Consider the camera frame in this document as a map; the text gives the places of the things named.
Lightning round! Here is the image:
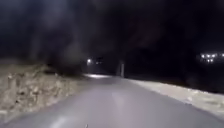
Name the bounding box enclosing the pale gravel verge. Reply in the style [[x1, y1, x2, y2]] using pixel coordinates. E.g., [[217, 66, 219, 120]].
[[128, 78, 224, 122]]

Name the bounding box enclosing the dry grass verge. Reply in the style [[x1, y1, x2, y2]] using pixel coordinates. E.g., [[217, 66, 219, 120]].
[[0, 59, 88, 124]]

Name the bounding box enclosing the grey asphalt path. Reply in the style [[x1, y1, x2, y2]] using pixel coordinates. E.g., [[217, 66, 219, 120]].
[[0, 73, 224, 128]]

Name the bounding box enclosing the pole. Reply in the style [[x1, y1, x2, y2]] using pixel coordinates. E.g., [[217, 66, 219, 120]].
[[119, 61, 126, 79]]

